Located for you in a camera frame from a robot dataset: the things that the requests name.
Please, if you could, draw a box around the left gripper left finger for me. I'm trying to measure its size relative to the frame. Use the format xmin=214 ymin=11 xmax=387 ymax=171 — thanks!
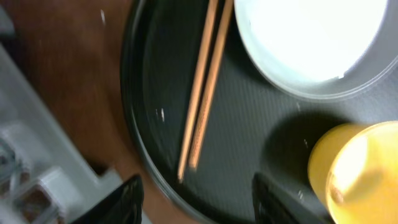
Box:
xmin=72 ymin=174 xmax=144 ymax=224

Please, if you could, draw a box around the wooden chopstick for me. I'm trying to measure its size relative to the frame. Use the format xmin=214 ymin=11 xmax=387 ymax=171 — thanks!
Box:
xmin=189 ymin=0 xmax=234 ymax=170
xmin=177 ymin=0 xmax=218 ymax=183

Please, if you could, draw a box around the grey round plate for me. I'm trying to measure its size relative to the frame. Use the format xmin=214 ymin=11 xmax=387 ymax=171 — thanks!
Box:
xmin=234 ymin=0 xmax=397 ymax=101

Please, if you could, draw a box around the grey plastic dishwasher rack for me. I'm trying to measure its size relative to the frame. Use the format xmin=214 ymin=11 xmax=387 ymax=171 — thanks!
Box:
xmin=0 ymin=6 xmax=153 ymax=224

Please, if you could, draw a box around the yellow plastic bowl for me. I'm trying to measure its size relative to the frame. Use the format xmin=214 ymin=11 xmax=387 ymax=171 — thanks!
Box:
xmin=307 ymin=121 xmax=397 ymax=223

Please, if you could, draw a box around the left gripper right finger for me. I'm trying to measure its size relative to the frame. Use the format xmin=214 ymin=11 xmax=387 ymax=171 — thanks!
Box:
xmin=252 ymin=172 xmax=334 ymax=224

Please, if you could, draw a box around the round black serving tray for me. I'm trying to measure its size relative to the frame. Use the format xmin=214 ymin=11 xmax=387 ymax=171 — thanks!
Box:
xmin=120 ymin=1 xmax=397 ymax=223

